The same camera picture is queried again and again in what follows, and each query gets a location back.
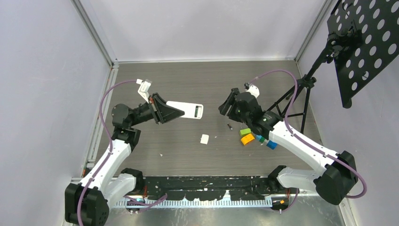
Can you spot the orange block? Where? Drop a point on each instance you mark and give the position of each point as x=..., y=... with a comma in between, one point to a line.
x=245, y=140

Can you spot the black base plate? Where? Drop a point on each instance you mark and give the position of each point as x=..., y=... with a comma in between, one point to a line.
x=210, y=192

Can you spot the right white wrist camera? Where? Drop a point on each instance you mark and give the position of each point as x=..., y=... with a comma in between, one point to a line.
x=252, y=89

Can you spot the black tripod stand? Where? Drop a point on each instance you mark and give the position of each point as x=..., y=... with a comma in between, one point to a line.
x=299, y=90

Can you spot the green battery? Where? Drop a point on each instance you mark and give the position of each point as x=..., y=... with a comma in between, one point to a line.
x=196, y=111

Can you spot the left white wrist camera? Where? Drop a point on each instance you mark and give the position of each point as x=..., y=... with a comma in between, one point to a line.
x=143, y=89

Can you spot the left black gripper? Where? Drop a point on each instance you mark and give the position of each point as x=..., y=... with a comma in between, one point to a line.
x=163, y=112

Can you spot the lime green block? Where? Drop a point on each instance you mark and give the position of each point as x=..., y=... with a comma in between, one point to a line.
x=244, y=132

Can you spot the white battery cover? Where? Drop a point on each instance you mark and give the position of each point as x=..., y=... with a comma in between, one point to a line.
x=204, y=139

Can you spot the blue green striped block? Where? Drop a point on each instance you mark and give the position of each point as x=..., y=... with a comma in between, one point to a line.
x=270, y=144

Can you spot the black perforated panel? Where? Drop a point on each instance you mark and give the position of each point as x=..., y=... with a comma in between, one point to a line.
x=364, y=36

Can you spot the aluminium frame rail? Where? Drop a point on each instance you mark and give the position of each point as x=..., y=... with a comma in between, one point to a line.
x=97, y=195

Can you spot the white remote control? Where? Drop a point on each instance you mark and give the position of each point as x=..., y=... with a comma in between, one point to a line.
x=188, y=108

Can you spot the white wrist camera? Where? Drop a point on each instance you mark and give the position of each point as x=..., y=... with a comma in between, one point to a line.
x=143, y=89
x=252, y=89

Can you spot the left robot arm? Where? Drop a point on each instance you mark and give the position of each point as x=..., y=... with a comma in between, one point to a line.
x=109, y=156

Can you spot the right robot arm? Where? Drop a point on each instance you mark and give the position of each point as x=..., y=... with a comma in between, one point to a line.
x=290, y=140

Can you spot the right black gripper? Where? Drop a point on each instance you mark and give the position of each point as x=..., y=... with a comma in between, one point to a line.
x=224, y=108

